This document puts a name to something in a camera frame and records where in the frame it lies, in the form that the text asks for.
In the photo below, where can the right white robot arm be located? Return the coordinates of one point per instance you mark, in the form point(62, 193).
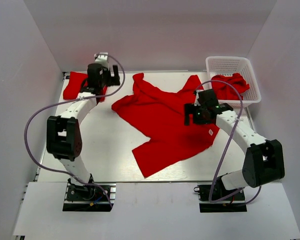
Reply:
point(263, 160)

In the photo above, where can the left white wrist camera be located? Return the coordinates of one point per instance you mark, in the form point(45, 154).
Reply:
point(102, 59)

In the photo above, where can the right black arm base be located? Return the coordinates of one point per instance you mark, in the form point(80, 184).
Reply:
point(234, 204)

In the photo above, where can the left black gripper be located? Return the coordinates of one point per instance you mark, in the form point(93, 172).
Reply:
point(114, 80)

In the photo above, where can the crumpled red t-shirt in basket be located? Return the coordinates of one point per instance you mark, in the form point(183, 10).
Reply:
point(225, 87)

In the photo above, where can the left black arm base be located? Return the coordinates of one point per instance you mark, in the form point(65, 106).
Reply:
point(89, 199)

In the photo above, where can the red t-shirt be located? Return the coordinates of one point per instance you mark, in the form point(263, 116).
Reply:
point(225, 87)
point(83, 83)
point(159, 115)

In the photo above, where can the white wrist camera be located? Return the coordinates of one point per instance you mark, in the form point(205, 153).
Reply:
point(198, 97)
point(102, 59)

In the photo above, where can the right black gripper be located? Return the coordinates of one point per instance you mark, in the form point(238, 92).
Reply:
point(190, 108)

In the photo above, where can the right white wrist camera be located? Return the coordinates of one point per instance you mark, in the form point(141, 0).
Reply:
point(198, 97)

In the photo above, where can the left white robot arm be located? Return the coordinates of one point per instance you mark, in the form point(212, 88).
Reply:
point(63, 137)

